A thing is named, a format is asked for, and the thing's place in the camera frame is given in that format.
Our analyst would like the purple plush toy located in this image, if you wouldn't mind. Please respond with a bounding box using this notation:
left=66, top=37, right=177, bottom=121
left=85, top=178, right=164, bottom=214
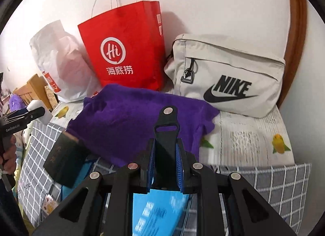
left=9, top=94, right=26, bottom=115

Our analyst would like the patterned cardboard box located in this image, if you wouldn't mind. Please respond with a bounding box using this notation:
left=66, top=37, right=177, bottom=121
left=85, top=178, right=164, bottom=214
left=44, top=85, right=61, bottom=111

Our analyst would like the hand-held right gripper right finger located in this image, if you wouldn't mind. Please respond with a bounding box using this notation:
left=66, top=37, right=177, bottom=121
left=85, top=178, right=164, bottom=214
left=176, top=138, right=296, bottom=236

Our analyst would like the red paper bag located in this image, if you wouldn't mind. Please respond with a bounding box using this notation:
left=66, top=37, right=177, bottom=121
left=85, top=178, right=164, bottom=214
left=77, top=0, right=165, bottom=91

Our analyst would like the dark tin box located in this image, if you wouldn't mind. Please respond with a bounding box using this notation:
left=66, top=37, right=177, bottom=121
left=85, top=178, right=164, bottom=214
left=43, top=131, right=89, bottom=188

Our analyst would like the person's left forearm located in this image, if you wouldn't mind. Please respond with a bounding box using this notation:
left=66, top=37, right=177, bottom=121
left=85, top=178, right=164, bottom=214
left=0, top=175, right=29, bottom=236

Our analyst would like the person's left hand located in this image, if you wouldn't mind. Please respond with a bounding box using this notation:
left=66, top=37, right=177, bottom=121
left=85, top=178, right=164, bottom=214
left=0, top=136, right=18, bottom=176

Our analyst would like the light wooden furniture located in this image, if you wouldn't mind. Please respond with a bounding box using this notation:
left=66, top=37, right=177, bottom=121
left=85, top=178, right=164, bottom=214
left=13, top=74, right=54, bottom=112

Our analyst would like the white plastic bag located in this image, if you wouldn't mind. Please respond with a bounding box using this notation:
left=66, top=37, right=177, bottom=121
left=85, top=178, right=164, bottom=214
left=29, top=20, right=102, bottom=103

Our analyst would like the white dotted pillow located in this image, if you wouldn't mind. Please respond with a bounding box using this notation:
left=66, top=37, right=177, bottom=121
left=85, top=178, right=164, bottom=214
left=22, top=122, right=35, bottom=151

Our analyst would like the white block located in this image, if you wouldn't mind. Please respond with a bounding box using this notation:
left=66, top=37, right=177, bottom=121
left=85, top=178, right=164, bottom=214
left=27, top=100, right=53, bottom=125

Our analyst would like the purple towel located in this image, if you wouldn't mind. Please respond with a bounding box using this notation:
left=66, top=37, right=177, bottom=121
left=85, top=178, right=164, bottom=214
left=67, top=84, right=220, bottom=168

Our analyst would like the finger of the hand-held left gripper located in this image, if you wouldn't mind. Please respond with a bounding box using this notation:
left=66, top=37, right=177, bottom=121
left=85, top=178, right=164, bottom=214
left=2, top=108, right=29, bottom=120
left=8, top=107, right=46, bottom=125

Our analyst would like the grey checkered blanket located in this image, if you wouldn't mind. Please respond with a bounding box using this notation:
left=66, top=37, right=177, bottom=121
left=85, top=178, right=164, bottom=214
left=16, top=119, right=313, bottom=236

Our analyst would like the beige bag with black logo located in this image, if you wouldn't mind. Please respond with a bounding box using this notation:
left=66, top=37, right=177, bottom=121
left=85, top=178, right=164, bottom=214
left=164, top=33, right=286, bottom=118

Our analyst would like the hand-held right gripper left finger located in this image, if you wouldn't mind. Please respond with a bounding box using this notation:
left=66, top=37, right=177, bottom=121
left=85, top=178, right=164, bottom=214
left=32, top=138, right=156, bottom=236

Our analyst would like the brown wooden headboard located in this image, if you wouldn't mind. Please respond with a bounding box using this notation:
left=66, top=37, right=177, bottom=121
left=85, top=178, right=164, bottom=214
left=278, top=0, right=308, bottom=110

